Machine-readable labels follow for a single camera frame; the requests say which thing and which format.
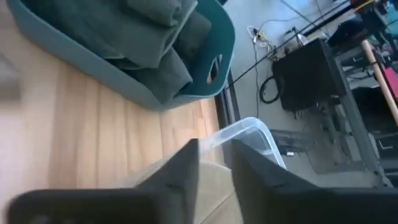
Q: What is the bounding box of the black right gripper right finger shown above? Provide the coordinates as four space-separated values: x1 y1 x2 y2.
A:
231 138 398 224

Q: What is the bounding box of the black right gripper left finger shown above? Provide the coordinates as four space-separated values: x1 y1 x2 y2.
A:
6 138 200 224

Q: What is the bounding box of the beige fabric hat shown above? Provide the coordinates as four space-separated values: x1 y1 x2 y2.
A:
118 158 243 224

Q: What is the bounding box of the dark green fabric hat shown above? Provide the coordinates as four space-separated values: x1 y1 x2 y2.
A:
23 0 198 69
107 11 213 105

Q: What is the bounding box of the clear plastic bin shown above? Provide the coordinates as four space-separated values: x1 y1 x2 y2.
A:
198 116 287 170

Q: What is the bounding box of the black box on floor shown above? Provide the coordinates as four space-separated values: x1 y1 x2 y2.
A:
271 37 348 113

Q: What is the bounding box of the wooden pole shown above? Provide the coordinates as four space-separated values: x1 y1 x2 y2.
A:
360 39 398 127

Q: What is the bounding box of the teal plastic basket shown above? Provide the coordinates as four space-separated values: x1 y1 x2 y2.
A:
6 0 236 112

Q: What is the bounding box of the black aluminium table frame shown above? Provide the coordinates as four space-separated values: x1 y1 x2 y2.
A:
214 70 242 125

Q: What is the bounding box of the coiled black cable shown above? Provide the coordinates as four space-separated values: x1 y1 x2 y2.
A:
259 75 285 105

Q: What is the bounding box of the grey metal desk frame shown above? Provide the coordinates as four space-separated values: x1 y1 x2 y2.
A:
322 39 392 189

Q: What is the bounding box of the long black floor cable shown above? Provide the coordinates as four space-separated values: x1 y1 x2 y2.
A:
232 0 354 86

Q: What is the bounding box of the white cable bundle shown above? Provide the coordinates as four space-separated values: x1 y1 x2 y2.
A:
246 25 276 54

